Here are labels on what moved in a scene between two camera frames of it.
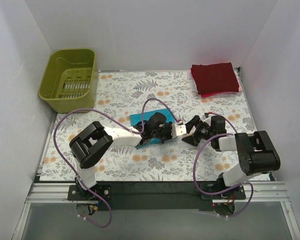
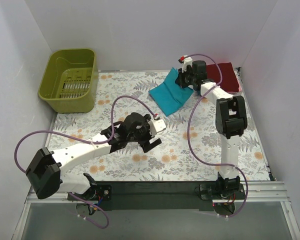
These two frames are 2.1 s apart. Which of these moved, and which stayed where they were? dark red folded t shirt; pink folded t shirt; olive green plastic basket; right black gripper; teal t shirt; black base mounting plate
Moved: right black gripper; teal t shirt
Stayed: dark red folded t shirt; black base mounting plate; olive green plastic basket; pink folded t shirt
